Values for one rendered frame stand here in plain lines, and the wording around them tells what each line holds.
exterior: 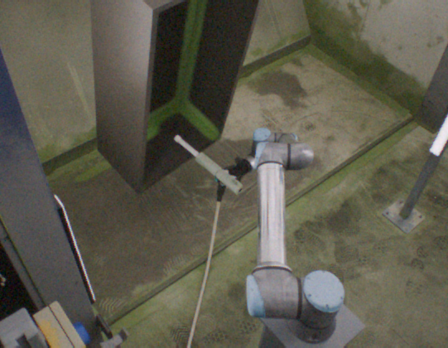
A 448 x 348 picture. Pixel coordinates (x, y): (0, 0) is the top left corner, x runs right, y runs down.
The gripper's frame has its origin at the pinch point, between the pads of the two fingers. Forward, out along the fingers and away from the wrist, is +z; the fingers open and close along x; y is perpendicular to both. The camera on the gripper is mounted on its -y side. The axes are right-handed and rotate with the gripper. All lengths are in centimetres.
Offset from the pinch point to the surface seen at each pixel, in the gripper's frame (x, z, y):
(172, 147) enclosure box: 36.8, -0.1, 4.6
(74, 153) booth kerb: 101, 22, 48
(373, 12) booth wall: 27, -183, -30
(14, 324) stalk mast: -54, 132, -103
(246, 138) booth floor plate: 37, -74, 41
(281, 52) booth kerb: 79, -161, 26
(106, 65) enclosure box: 40, 42, -65
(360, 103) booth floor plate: 3, -165, 29
